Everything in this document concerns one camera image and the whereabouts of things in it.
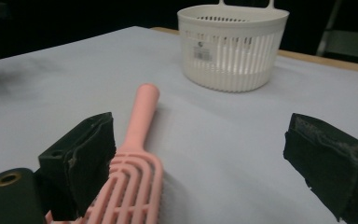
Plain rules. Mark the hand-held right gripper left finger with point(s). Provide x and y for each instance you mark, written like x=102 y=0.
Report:
x=87 y=161

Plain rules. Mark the pale grey table mat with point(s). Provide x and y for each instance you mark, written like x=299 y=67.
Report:
x=223 y=130

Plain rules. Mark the white slotted plastic basket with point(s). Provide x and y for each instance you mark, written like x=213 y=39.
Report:
x=233 y=59

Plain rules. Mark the grey metal stand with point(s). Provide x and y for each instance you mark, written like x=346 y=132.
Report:
x=351 y=43

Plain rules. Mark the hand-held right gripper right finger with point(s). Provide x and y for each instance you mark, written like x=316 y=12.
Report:
x=332 y=168

